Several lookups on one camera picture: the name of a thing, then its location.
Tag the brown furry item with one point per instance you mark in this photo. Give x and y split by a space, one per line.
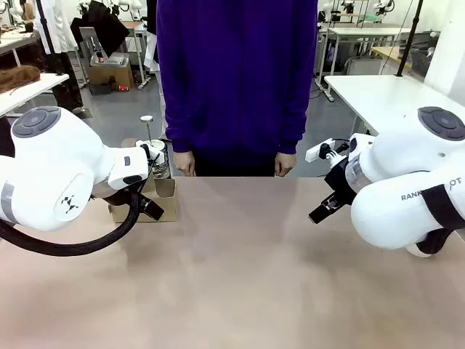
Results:
18 78

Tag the person's left forearm purple sleeve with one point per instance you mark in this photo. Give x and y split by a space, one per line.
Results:
292 127

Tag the white lab coat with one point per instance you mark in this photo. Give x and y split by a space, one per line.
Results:
54 25

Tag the black hanging cloth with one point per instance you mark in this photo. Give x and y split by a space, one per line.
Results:
101 25

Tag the large white table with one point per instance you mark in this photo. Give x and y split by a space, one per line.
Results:
381 94

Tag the black stand pole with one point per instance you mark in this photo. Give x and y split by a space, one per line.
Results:
408 40

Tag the brown cardboard cup carrier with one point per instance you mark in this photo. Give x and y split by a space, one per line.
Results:
163 203

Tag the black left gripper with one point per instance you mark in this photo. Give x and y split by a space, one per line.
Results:
116 198

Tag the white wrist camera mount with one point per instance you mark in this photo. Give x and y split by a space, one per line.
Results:
314 152

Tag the person in purple sweater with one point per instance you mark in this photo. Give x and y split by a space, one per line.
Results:
236 72

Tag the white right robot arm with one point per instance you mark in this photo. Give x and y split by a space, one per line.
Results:
407 174

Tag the person's right forearm purple sleeve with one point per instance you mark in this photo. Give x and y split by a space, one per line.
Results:
178 127

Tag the white background workbench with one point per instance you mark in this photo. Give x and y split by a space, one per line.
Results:
363 32

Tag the person's right hand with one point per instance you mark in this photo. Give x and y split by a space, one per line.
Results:
185 164

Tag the person's left hand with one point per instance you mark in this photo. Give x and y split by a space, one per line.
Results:
284 165

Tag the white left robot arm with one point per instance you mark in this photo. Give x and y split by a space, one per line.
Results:
54 163

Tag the glass french press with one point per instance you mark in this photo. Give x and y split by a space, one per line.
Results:
161 163

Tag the brown cardboard box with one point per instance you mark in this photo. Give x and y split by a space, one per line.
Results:
112 74

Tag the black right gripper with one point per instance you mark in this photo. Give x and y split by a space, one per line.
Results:
339 180

